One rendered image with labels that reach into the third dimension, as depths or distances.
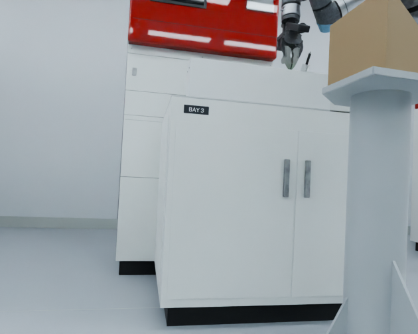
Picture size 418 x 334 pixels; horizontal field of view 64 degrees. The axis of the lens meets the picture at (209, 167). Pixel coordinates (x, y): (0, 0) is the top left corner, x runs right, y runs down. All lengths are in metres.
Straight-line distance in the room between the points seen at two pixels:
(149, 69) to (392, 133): 1.27
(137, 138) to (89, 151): 1.56
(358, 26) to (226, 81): 0.46
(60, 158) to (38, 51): 1.00
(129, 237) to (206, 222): 0.71
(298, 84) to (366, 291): 0.75
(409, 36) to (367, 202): 0.43
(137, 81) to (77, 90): 1.62
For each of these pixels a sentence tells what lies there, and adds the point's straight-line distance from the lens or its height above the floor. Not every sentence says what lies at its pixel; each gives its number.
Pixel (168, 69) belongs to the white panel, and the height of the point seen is 1.11.
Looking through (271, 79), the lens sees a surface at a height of 0.91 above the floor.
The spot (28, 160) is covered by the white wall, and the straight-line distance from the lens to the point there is 3.43.
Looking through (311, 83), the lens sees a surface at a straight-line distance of 1.36.
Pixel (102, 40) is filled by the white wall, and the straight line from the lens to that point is 3.53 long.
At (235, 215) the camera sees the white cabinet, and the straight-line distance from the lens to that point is 1.21.
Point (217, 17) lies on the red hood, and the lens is 1.97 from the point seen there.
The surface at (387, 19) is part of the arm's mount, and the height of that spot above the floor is 0.94.
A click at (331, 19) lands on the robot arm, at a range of 1.50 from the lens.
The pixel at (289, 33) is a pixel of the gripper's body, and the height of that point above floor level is 1.11.
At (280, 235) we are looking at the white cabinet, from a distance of 1.28.
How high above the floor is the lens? 0.54
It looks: 2 degrees up
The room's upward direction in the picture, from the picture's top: 3 degrees clockwise
